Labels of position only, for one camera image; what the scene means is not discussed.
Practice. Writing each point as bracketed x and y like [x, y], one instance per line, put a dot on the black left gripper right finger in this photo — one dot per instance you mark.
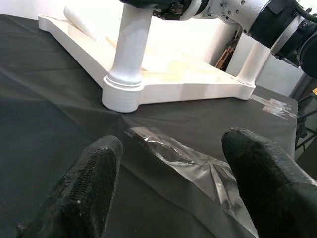
[272, 188]

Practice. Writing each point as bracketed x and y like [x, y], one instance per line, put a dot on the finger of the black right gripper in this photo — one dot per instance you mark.
[146, 3]

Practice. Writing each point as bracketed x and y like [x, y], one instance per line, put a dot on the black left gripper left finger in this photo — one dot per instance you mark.
[81, 188]

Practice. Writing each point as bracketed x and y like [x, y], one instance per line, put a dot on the white plastic table leg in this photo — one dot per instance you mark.
[131, 44]
[255, 62]
[81, 24]

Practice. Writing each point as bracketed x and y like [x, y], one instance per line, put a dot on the white plastic table top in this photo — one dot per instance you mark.
[173, 81]

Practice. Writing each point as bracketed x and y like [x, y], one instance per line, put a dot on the brown wooden sticks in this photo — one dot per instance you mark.
[225, 57]

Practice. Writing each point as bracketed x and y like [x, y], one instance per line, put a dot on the black tripod stand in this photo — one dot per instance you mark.
[305, 119]

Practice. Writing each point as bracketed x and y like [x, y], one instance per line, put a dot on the clear crumpled tape patch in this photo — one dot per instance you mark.
[280, 107]

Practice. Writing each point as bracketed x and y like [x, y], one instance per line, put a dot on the clear plastic bag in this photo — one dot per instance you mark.
[193, 168]

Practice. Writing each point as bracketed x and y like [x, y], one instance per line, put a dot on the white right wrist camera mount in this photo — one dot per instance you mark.
[198, 7]

